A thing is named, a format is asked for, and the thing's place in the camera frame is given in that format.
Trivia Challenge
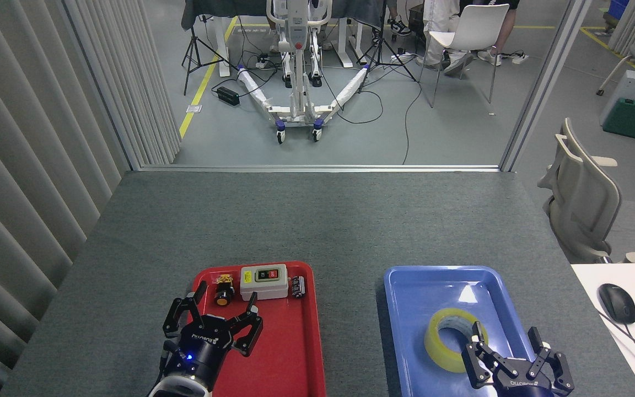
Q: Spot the blue plastic tray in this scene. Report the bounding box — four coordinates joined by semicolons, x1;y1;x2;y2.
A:
384;266;551;397

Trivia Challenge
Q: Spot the black tripod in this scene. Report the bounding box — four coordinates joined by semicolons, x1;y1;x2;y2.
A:
181;14;238;95
357;0;418;94

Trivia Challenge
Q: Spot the blue bin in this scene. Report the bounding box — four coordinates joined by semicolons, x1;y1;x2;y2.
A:
604;0;629;25

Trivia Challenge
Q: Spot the yellow tape roll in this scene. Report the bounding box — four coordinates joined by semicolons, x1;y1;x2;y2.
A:
424;308;489;373

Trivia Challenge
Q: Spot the white stand on wheels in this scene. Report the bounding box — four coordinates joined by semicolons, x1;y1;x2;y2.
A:
236;0;370;145

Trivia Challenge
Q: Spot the orange push button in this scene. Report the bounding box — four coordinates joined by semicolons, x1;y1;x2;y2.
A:
214;274;235;308

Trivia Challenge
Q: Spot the white desk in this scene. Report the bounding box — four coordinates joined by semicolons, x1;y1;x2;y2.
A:
571;262;635;397

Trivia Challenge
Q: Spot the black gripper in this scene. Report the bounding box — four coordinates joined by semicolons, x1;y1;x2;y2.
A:
163;281;263;381
462;323;574;397

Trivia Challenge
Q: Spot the beige office chair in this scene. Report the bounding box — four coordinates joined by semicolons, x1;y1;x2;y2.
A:
537;117;622;264

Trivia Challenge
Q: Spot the white plastic chair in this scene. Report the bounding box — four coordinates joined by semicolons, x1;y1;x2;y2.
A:
421;4;510;108

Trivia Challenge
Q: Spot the person's sneaker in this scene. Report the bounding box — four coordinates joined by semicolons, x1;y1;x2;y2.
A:
386;15;412;37

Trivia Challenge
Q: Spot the red plastic tray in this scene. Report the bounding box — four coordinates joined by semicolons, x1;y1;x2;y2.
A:
176;261;326;397

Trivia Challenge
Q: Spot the black computer mouse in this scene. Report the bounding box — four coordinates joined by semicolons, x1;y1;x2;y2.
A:
598;283;635;325

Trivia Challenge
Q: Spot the silver post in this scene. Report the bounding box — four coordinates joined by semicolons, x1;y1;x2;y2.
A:
499;0;594;171

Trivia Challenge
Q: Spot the white two-button switch box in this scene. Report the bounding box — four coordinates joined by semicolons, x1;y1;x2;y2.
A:
240;264;289;301

